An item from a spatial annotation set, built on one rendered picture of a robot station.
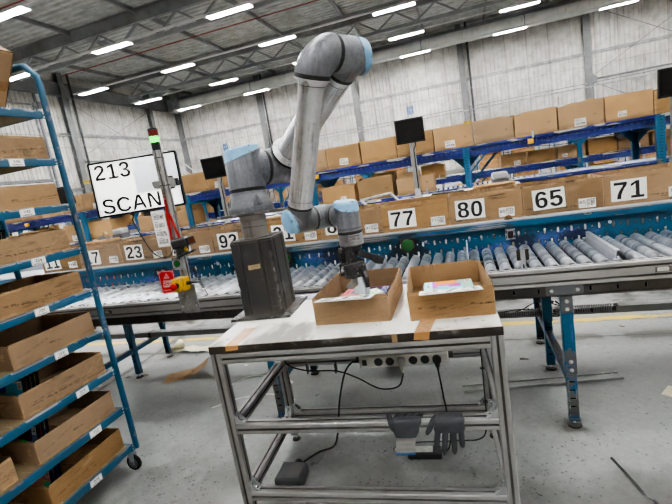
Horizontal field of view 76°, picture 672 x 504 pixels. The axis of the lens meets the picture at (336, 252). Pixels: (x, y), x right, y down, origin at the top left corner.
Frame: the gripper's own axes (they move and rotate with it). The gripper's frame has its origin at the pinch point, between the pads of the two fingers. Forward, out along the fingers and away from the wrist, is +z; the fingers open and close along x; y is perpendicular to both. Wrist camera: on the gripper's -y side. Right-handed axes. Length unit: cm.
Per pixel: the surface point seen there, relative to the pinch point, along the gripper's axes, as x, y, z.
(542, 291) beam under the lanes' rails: 3, -80, 17
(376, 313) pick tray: 13.2, 1.6, 3.1
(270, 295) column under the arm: -25.1, 31.7, -2.3
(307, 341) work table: 12.2, 27.3, 6.7
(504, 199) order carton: -50, -107, -18
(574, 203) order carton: -30, -135, -12
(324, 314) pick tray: 2.6, 17.5, 2.2
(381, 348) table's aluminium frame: 23.8, 5.8, 11.4
